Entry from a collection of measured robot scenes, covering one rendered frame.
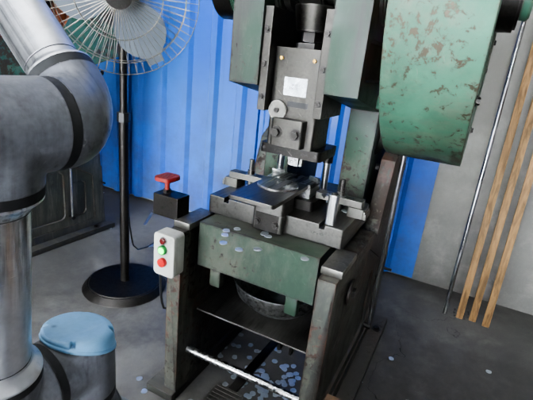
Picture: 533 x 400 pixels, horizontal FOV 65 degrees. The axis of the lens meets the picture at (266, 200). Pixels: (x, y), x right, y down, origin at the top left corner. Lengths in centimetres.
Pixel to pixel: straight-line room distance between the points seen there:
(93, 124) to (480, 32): 63
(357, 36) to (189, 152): 202
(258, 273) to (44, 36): 84
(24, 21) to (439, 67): 67
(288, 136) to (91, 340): 76
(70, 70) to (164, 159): 255
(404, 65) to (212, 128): 207
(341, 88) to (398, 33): 33
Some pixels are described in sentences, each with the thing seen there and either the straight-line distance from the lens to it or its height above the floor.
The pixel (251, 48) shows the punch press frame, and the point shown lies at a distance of 126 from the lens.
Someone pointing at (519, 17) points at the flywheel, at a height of 129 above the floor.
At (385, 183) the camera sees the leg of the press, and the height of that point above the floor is 76.
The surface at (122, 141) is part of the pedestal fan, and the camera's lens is 194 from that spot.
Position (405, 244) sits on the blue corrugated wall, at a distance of 253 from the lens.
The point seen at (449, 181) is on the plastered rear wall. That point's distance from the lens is 244.
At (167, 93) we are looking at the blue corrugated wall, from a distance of 305.
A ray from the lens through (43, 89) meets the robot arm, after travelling 54.
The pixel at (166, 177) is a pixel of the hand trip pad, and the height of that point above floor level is 76.
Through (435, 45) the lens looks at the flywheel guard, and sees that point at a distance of 85.
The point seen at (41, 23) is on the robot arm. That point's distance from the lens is 67.
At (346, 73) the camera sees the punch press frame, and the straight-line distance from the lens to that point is 115.
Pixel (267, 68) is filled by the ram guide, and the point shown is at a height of 111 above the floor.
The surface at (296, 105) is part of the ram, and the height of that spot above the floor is 101.
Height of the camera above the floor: 114
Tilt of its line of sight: 19 degrees down
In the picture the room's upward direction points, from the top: 6 degrees clockwise
